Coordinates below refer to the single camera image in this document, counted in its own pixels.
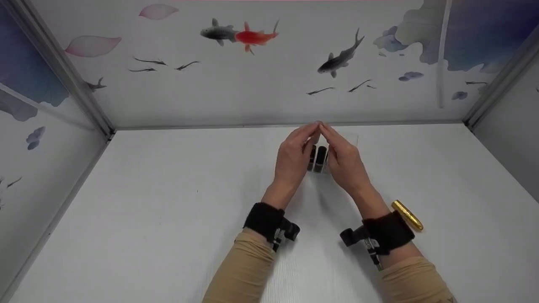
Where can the person's left forearm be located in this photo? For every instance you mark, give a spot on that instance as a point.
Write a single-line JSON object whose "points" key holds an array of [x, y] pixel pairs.
{"points": [[244, 269]]}

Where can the person's right forearm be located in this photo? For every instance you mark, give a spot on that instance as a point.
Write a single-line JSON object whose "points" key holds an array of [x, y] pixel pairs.
{"points": [[414, 282]]}

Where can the dark lipstick tube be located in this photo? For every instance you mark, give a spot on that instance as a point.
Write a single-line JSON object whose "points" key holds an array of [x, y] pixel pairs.
{"points": [[321, 160]]}

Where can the person's right fingers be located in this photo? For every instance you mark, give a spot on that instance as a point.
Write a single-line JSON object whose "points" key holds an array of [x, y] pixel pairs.
{"points": [[334, 138]]}

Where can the black wrist band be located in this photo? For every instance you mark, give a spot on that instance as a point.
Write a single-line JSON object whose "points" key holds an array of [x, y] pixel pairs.
{"points": [[389, 231], [263, 219]]}

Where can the gold lipstick tube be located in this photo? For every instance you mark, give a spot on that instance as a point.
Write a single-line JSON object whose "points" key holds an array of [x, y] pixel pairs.
{"points": [[407, 215]]}

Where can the person's left fingers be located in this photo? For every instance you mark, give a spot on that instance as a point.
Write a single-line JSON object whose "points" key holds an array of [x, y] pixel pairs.
{"points": [[306, 134]]}

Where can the person's right hand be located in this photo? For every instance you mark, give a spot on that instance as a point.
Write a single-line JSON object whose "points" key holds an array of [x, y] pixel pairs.
{"points": [[346, 166]]}

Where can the clear acrylic holder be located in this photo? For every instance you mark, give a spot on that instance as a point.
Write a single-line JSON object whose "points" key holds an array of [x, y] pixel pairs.
{"points": [[324, 171]]}

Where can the person's left hand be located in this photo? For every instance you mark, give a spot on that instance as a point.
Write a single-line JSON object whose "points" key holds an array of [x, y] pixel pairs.
{"points": [[290, 162]]}

